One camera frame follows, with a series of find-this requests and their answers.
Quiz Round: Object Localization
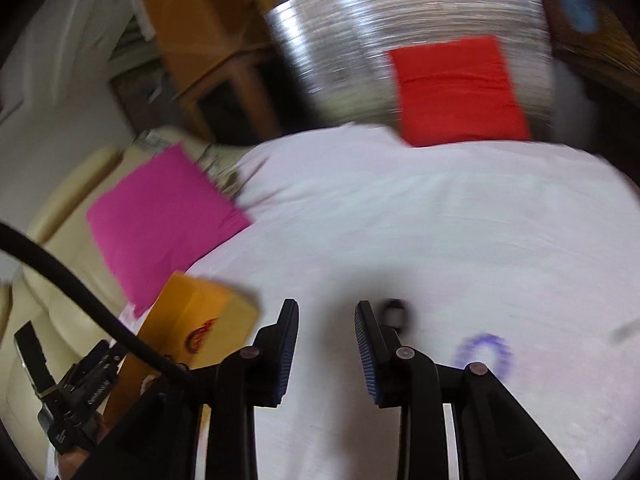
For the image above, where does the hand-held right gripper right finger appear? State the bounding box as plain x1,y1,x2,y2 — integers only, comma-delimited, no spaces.
354,300,583,480

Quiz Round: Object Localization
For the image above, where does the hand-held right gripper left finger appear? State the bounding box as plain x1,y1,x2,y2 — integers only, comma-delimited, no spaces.
90,299,300,480

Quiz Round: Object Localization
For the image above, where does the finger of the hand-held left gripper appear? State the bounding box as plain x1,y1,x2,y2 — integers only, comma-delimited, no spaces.
14,321,52,397

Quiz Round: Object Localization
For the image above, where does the black and white bead bracelet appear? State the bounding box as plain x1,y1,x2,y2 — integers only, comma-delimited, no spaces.
380,299,417,334

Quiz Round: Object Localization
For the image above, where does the orange cardboard box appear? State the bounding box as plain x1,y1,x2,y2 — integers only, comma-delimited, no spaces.
102,271,261,431

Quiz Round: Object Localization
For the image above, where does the purple bead bracelet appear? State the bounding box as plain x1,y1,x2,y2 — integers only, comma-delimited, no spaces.
454,332,515,377

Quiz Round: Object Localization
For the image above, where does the white embossed towel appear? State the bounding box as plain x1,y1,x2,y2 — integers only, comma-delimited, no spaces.
135,125,640,480

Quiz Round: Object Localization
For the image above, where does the cream sofa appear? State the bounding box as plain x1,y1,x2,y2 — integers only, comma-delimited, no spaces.
0,145,236,461

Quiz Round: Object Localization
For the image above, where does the magenta cloth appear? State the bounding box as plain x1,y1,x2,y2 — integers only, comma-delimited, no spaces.
86,142,253,318

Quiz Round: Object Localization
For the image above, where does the red cushion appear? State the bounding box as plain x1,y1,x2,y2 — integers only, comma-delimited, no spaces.
387,36,532,148

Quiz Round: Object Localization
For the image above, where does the silver foil insulation mat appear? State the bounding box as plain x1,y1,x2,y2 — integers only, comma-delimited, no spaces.
264,0,556,133

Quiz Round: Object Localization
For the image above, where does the wooden cabinet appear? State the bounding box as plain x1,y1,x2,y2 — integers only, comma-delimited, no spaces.
131,0,287,142

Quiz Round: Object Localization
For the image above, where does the black cable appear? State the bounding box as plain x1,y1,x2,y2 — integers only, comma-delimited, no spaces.
0,222,197,387

